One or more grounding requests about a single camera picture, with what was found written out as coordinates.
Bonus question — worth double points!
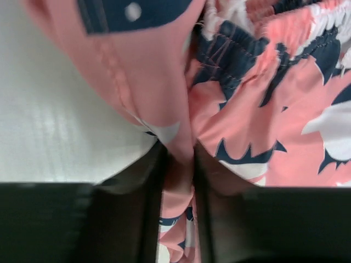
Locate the pink shark print shorts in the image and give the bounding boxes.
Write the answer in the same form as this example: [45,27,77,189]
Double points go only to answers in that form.
[24,1,350,262]

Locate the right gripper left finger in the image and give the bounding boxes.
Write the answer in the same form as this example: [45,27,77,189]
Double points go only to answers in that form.
[1,142,168,262]

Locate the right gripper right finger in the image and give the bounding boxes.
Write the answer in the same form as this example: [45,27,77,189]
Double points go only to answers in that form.
[194,144,350,262]

